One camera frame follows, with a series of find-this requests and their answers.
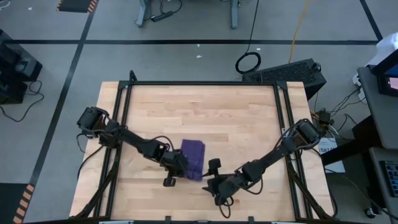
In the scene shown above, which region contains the purple cloth towel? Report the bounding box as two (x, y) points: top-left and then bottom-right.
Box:
(180, 138), (206, 182)

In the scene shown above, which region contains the white printed paper sheet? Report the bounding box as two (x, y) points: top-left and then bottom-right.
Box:
(317, 136), (346, 174)

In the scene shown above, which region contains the yellow hanging cable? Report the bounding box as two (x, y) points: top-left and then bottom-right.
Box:
(288, 0), (311, 64)

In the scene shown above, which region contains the black equipment rack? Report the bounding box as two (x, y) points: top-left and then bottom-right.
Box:
(0, 29), (44, 105)

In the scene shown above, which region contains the black caster wheel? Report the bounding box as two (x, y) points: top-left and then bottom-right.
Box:
(364, 206), (377, 220)

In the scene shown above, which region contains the black power adapter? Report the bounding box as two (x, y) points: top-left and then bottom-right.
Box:
(317, 108), (335, 126)

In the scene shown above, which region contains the black button keypad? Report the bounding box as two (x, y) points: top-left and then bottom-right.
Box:
(379, 159), (398, 198)

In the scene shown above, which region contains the black floor cable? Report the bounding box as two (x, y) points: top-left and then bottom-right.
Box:
(0, 80), (45, 123)

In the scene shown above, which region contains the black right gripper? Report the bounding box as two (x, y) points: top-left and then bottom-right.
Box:
(201, 157), (246, 207)

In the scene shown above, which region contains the black power strip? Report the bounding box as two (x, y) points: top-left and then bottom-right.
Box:
(149, 10), (174, 23)

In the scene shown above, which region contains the grey desk with keypad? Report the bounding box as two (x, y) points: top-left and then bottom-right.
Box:
(368, 146), (398, 218)

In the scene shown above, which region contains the black hanging cable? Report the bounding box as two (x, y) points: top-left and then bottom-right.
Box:
(234, 0), (262, 75)

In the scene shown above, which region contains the black framed monitor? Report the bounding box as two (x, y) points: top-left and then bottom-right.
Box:
(371, 49), (398, 98)

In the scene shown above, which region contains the black perforated computer tower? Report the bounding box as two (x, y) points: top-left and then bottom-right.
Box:
(241, 57), (328, 101)

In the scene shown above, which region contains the black desk base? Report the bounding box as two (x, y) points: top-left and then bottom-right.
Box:
(321, 114), (384, 166)

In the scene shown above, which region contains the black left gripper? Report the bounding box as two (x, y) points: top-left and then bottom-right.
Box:
(161, 149), (189, 187)

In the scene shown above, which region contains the grey side desk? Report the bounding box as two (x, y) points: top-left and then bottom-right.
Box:
(356, 65), (398, 151)

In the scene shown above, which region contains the grey metal desk leg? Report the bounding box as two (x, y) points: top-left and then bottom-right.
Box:
(135, 0), (151, 29)
(229, 0), (241, 30)

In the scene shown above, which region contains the black orange hazard mat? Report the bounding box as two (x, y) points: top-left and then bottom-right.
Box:
(55, 0), (100, 14)
(0, 182), (36, 224)

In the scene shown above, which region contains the white power strip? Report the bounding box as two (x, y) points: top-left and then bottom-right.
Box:
(351, 72), (368, 104)

